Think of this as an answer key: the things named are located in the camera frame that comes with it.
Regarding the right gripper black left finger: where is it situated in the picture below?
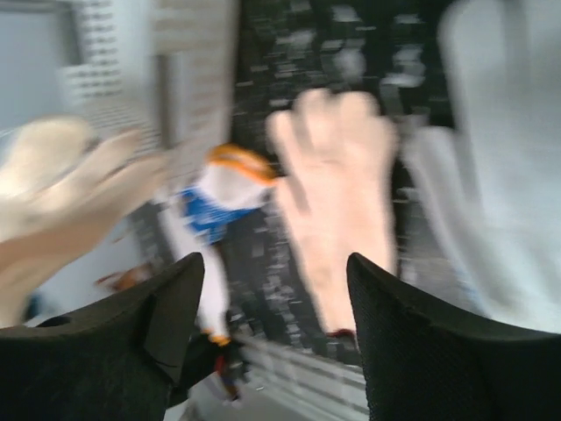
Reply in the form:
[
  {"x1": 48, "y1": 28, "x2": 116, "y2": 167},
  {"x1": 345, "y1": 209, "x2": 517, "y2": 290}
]
[{"x1": 1, "y1": 253, "x2": 205, "y2": 420}]

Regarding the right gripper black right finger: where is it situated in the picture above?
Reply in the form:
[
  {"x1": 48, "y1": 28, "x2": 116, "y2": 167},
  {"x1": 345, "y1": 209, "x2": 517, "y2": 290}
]
[{"x1": 346, "y1": 253, "x2": 560, "y2": 421}]

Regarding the cream knit glove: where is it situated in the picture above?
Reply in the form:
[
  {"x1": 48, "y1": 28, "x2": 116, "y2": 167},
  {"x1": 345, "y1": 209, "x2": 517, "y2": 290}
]
[{"x1": 266, "y1": 89, "x2": 398, "y2": 336}]

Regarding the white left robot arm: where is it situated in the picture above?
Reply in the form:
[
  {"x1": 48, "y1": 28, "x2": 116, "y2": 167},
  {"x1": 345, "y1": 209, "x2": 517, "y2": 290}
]
[{"x1": 404, "y1": 1, "x2": 560, "y2": 333}]

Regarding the white perforated storage basket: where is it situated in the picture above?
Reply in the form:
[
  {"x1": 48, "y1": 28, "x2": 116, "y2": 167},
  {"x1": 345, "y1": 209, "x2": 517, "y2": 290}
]
[{"x1": 57, "y1": 1, "x2": 239, "y2": 153}]

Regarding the white glove orange cuff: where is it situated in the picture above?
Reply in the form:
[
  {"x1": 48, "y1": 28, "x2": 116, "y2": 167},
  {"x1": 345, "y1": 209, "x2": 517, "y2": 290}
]
[{"x1": 1, "y1": 115, "x2": 169, "y2": 328}]

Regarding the blue glove under white glove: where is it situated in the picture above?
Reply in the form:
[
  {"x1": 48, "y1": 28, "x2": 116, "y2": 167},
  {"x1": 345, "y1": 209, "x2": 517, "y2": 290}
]
[{"x1": 179, "y1": 143, "x2": 275, "y2": 346}]

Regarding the aluminium front rail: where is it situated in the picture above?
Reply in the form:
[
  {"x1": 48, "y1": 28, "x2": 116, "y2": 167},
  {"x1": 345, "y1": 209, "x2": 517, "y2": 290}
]
[{"x1": 192, "y1": 337, "x2": 369, "y2": 421}]

